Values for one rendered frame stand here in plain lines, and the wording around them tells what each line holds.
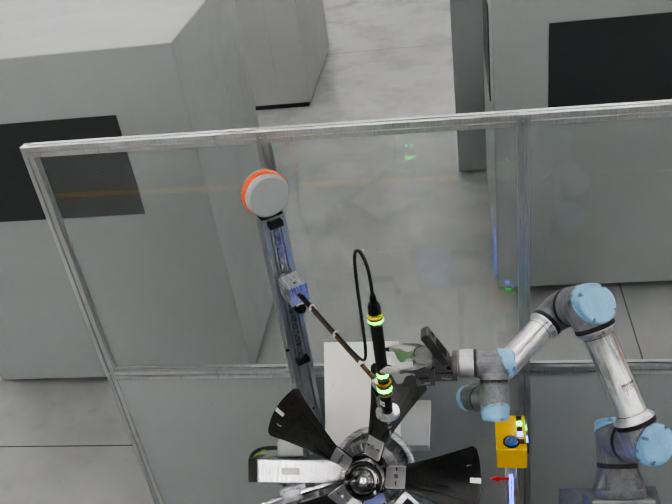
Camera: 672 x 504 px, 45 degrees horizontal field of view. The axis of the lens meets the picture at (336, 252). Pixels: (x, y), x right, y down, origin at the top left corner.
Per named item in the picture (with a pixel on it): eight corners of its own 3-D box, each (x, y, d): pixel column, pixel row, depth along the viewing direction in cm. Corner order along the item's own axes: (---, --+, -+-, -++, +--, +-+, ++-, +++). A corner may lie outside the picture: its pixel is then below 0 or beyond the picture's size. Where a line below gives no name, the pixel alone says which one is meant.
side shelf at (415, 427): (342, 405, 328) (341, 400, 327) (431, 405, 322) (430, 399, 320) (335, 450, 309) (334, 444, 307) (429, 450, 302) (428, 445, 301)
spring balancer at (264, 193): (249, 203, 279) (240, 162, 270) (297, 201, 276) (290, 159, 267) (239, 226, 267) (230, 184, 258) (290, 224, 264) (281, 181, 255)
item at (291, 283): (279, 294, 283) (275, 274, 278) (297, 286, 285) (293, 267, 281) (291, 308, 275) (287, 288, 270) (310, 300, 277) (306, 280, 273)
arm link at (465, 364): (473, 361, 214) (472, 341, 221) (455, 361, 215) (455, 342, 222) (474, 382, 218) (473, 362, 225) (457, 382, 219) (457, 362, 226)
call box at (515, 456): (495, 436, 286) (494, 414, 280) (524, 436, 284) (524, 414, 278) (497, 471, 273) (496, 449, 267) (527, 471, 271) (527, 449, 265)
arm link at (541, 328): (550, 283, 248) (444, 392, 233) (570, 278, 237) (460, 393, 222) (574, 311, 249) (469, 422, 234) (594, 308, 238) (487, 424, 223)
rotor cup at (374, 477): (339, 459, 258) (332, 465, 246) (382, 445, 256) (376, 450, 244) (354, 503, 256) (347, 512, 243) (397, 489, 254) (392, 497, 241)
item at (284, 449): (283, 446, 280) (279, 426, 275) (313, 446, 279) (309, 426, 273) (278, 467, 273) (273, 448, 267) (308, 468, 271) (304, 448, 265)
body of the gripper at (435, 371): (414, 386, 222) (458, 386, 220) (411, 363, 217) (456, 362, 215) (415, 368, 228) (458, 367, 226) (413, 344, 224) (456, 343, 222)
